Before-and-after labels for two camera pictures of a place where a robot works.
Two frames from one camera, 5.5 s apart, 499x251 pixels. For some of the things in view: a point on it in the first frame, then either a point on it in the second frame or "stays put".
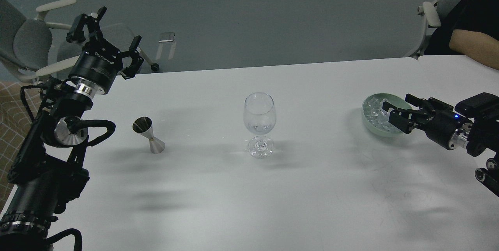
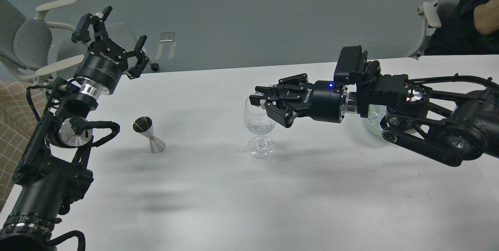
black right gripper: [441, 124] -> [321, 101]
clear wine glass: [259, 117] stays put
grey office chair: [26, 45] stays put
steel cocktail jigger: [144, 125] stays put
